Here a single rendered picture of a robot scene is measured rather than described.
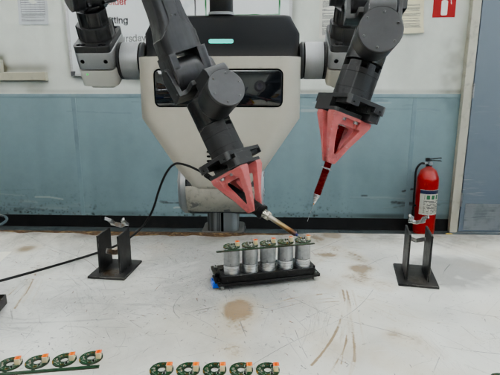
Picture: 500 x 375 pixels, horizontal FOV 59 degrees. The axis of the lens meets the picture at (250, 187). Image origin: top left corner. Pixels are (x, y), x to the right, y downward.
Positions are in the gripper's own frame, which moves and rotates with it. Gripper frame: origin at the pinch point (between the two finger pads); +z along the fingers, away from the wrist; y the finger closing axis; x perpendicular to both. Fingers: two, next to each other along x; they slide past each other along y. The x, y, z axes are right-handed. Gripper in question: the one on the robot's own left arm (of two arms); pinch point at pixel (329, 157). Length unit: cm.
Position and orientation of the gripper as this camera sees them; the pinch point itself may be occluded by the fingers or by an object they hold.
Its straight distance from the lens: 69.0
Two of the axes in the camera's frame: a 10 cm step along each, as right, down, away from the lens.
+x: 9.0, 2.6, 3.6
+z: -3.2, 9.4, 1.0
